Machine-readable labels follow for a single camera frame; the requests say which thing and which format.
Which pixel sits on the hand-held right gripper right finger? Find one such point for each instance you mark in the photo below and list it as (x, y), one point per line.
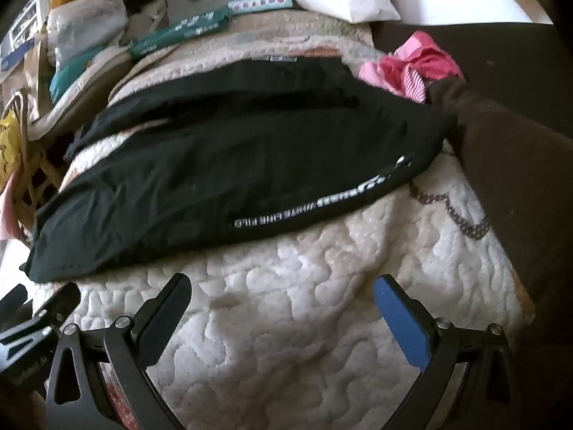
(403, 322)

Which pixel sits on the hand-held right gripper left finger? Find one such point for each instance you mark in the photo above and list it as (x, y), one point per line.
(163, 318)

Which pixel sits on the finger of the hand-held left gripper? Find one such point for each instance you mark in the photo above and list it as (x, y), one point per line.
(13, 300)
(58, 302)

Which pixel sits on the black pants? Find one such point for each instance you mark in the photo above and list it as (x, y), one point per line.
(224, 165)

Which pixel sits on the pink cushion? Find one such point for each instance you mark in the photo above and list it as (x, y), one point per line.
(9, 215)

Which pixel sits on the quilted heart-print blanket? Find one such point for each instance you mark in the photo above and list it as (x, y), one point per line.
(291, 322)

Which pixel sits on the wooden chair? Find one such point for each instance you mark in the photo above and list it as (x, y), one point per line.
(38, 174)

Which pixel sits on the yellow printed plastic bag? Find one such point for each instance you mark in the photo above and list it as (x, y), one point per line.
(6, 152)

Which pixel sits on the dark brown blanket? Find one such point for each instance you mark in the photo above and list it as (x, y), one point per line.
(515, 165)

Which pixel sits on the beige folded quilt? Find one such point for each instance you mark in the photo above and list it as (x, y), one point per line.
(89, 94)

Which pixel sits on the teal cloth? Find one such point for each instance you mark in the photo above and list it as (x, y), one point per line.
(67, 78)

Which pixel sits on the brown paper bag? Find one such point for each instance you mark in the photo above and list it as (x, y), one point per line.
(33, 67)

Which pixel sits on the pink striped garment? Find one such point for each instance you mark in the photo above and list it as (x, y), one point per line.
(429, 60)

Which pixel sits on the plastic-wrapped grey bundle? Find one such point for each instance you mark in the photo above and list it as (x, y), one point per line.
(85, 27)

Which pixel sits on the white shelf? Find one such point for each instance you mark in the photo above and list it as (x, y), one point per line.
(27, 18)

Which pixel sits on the green packet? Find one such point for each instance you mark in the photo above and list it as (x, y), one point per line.
(188, 29)

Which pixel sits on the light blue box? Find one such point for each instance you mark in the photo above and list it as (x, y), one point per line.
(259, 4)

